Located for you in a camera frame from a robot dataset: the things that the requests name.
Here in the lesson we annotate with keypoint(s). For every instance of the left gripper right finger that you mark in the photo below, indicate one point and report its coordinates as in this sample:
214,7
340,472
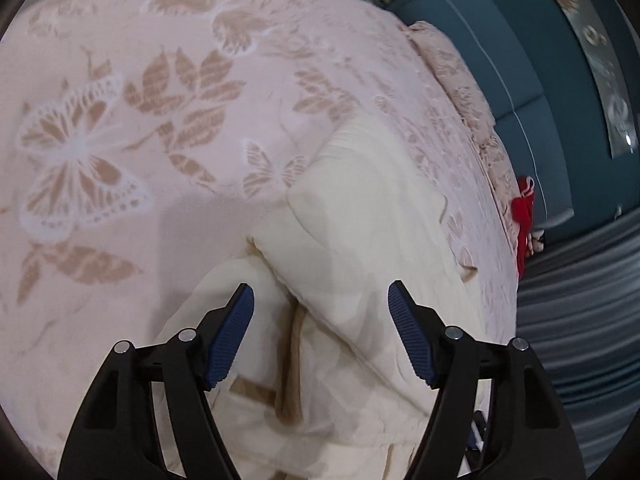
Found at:
527,434

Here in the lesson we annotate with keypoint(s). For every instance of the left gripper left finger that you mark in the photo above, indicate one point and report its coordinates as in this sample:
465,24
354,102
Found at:
114,434

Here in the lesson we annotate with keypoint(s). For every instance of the cream quilted blanket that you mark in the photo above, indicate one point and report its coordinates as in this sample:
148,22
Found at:
322,387

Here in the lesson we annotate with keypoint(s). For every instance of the grey curtain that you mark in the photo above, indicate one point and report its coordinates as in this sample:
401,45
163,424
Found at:
578,306

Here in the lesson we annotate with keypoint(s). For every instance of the plush doll toys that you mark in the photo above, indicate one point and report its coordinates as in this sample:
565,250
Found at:
535,242

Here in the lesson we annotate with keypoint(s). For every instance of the red garment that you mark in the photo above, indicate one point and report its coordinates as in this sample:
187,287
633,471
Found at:
522,210

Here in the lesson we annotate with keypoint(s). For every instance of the right pink floral pillow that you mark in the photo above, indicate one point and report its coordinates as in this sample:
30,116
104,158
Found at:
503,184

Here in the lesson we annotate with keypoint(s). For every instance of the pink floral pillow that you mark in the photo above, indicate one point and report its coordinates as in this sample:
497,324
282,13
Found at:
449,68
503,184

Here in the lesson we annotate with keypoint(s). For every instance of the left pink floral pillow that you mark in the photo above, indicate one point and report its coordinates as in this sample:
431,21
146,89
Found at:
449,68

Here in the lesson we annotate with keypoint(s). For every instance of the pink butterfly bedspread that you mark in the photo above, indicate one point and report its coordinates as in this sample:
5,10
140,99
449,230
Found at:
142,141

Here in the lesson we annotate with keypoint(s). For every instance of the blue upholstered headboard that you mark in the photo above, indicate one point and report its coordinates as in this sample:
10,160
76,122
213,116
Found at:
501,67

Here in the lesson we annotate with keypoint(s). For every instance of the silver framed wall picture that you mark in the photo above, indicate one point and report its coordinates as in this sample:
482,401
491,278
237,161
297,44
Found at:
607,74

